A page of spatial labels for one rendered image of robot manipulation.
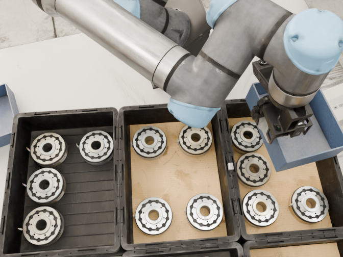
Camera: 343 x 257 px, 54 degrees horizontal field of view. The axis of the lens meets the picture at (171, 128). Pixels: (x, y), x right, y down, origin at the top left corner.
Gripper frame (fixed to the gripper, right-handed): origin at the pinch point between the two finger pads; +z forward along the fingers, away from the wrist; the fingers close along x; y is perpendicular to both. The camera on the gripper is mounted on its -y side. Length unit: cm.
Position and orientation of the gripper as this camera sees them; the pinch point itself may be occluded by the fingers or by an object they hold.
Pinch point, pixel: (267, 123)
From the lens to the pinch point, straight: 77.8
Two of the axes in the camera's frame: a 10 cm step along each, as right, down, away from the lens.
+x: 9.7, -2.6, 0.0
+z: 1.0, 3.7, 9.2
